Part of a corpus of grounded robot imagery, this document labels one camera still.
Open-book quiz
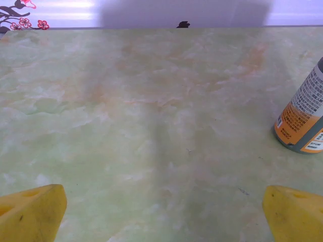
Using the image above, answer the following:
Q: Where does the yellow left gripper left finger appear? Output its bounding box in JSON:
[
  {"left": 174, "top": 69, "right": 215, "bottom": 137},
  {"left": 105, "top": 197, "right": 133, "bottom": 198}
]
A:
[{"left": 0, "top": 184, "right": 68, "bottom": 242}]

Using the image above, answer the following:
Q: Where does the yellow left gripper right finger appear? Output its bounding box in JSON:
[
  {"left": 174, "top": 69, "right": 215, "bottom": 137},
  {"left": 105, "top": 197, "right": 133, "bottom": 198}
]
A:
[{"left": 261, "top": 185, "right": 323, "bottom": 242}]

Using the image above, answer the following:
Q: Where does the red-capped bottle with orange label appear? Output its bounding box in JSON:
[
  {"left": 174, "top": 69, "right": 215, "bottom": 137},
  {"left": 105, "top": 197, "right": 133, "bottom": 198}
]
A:
[{"left": 274, "top": 56, "right": 323, "bottom": 155}]

